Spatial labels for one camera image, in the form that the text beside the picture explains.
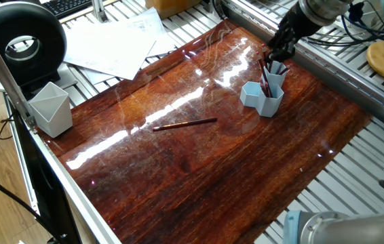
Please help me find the large white paper sheet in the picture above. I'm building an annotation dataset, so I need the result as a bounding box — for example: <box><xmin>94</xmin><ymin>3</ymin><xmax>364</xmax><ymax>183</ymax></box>
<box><xmin>63</xmin><ymin>19</ymin><xmax>160</xmax><ymax>81</ymax></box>

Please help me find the brown wood-grain board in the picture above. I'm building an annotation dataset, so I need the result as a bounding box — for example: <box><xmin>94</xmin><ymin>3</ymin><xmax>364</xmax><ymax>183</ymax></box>
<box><xmin>56</xmin><ymin>19</ymin><xmax>374</xmax><ymax>244</ymax></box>

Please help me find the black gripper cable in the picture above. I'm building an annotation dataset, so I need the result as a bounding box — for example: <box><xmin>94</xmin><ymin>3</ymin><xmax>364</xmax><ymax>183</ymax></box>
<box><xmin>341</xmin><ymin>2</ymin><xmax>384</xmax><ymax>199</ymax></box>

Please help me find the small tan box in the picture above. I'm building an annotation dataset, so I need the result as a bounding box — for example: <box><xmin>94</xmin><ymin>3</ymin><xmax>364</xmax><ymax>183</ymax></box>
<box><xmin>145</xmin><ymin>0</ymin><xmax>190</xmax><ymax>20</ymax></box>

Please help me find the light blue hexagonal pen holder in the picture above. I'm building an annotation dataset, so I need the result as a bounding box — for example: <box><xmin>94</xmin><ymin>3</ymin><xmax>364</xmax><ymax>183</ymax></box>
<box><xmin>239</xmin><ymin>61</ymin><xmax>288</xmax><ymax>118</ymax></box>

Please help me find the black round ring lamp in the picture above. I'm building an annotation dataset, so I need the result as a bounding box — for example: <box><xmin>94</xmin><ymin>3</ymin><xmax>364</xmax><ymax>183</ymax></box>
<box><xmin>0</xmin><ymin>2</ymin><xmax>68</xmax><ymax>94</ymax></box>

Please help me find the grey aluminium frame rail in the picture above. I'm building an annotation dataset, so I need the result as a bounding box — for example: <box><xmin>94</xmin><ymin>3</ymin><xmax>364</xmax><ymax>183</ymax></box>
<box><xmin>0</xmin><ymin>10</ymin><xmax>40</xmax><ymax>133</ymax></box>

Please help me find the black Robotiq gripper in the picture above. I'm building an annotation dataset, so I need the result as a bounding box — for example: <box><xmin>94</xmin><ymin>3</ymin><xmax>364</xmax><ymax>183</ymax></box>
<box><xmin>264</xmin><ymin>8</ymin><xmax>320</xmax><ymax>74</ymax></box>

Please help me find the silver metal post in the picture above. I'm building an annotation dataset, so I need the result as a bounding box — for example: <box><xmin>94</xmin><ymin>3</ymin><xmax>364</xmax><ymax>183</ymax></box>
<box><xmin>92</xmin><ymin>0</ymin><xmax>109</xmax><ymax>23</ymax></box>

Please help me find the small white paper sheet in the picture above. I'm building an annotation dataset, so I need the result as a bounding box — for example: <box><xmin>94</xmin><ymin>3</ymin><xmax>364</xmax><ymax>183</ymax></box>
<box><xmin>104</xmin><ymin>7</ymin><xmax>179</xmax><ymax>59</ymax></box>

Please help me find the black cable bundle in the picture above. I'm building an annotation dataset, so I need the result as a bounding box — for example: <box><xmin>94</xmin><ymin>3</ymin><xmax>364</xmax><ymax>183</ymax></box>
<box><xmin>307</xmin><ymin>27</ymin><xmax>384</xmax><ymax>49</ymax></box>

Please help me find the black keyboard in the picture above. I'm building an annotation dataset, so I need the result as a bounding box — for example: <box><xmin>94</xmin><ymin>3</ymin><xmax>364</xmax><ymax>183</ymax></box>
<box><xmin>39</xmin><ymin>0</ymin><xmax>113</xmax><ymax>20</ymax></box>

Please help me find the grey pentagonal pen holder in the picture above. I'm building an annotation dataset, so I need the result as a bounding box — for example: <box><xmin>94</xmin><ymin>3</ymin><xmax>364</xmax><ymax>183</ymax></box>
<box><xmin>28</xmin><ymin>81</ymin><xmax>74</xmax><ymax>139</ymax></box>

